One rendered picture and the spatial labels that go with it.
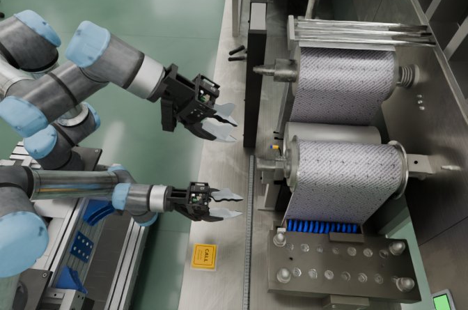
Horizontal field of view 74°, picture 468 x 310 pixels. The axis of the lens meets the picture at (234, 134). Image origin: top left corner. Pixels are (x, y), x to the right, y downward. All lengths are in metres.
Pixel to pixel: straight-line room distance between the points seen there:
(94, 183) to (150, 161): 1.37
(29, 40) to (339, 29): 0.80
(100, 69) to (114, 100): 2.21
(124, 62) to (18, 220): 0.37
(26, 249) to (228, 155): 0.74
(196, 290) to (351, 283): 0.45
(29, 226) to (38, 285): 0.59
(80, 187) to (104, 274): 0.99
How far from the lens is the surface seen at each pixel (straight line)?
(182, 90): 0.59
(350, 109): 0.94
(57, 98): 0.64
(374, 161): 0.81
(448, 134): 0.84
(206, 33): 3.28
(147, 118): 2.57
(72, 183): 0.95
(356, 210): 0.95
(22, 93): 0.65
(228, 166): 1.20
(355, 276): 0.99
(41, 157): 1.30
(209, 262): 1.05
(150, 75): 0.58
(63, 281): 1.43
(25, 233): 0.74
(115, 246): 1.92
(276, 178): 0.91
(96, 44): 0.57
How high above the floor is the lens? 1.95
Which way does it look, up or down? 55 degrees down
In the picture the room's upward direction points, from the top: straight up
